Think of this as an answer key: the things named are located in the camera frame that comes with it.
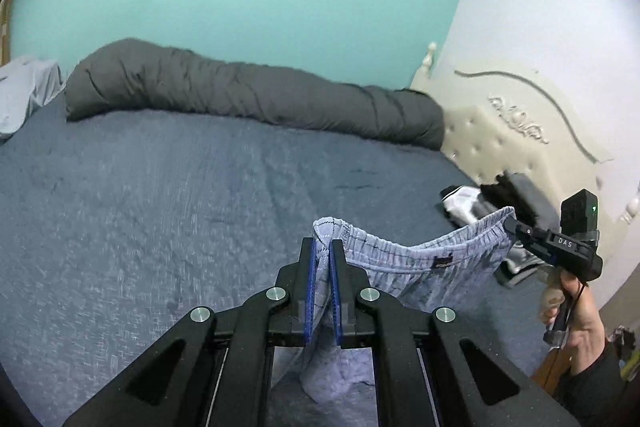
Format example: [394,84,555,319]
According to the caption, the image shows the blue plaid boxer shorts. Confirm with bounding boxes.
[300,207,515,404]

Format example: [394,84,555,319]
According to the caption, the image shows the stack of folded clothes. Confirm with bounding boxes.
[439,171,561,289]

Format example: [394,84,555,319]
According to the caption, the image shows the person's right hand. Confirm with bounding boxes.
[539,269,606,376]

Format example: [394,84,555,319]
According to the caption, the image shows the cream tufted headboard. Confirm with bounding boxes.
[409,41,640,303]

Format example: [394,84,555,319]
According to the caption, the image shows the blue patterned bed sheet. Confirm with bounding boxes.
[0,95,557,427]

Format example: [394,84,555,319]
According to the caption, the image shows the dark grey rolled duvet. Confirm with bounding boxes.
[65,38,445,150]

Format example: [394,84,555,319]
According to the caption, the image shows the light grey pillow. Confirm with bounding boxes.
[0,55,66,141]

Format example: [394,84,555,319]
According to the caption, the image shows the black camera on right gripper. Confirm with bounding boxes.
[560,188,598,237]

